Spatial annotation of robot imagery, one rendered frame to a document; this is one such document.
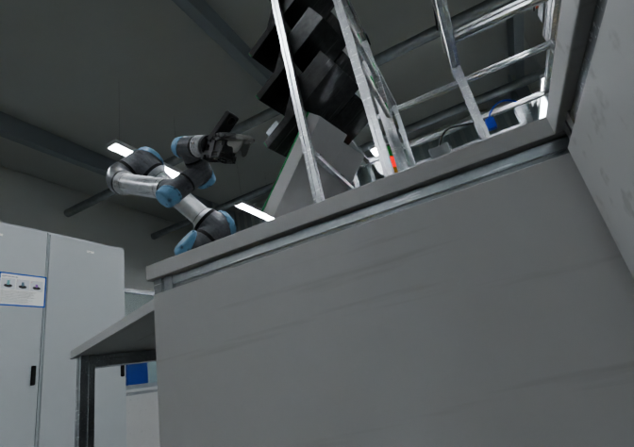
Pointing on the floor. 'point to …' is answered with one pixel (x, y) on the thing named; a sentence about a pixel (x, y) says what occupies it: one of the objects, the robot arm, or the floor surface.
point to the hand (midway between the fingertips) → (251, 138)
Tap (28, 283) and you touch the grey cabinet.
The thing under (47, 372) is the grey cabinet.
